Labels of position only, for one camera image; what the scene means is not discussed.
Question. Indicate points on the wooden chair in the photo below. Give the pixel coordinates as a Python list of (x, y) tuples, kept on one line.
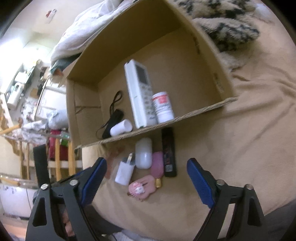
[(62, 160)]

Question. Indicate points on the translucent pink glasses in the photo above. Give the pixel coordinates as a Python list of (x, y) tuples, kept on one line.
[(111, 155)]

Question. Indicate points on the white duvet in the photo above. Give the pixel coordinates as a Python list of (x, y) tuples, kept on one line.
[(86, 26)]

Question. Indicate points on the white pill bottle red label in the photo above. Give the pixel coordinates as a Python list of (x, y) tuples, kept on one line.
[(162, 107)]

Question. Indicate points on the white air conditioner remote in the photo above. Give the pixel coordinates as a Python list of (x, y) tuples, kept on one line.
[(140, 94)]

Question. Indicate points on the black flashlight with strap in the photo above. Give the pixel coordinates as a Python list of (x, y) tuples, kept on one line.
[(115, 117)]

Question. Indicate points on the black rectangular lighter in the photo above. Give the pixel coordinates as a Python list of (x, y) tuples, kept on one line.
[(168, 144)]

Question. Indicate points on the black white patterned fleece blanket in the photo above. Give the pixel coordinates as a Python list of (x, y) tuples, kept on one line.
[(228, 23)]

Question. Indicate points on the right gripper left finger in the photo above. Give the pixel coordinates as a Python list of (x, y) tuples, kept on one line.
[(73, 193)]

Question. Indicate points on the cardboard box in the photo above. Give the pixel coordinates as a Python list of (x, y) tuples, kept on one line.
[(180, 59)]

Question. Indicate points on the pink lipstick tube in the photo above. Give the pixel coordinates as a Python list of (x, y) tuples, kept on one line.
[(157, 168)]

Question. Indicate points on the pink plush keychain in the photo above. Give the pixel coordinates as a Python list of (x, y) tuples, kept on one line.
[(142, 188)]

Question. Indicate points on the white earbuds case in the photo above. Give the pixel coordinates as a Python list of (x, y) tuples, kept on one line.
[(143, 153)]

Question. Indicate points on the white USB charger plug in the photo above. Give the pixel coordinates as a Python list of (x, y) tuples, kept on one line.
[(125, 170)]

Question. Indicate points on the small white tube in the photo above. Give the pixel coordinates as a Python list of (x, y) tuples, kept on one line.
[(124, 126)]

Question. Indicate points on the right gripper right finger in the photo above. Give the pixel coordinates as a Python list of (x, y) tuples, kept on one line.
[(247, 222)]

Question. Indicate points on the grey plastic bag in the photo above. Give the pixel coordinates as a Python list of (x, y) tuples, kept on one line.
[(58, 119)]

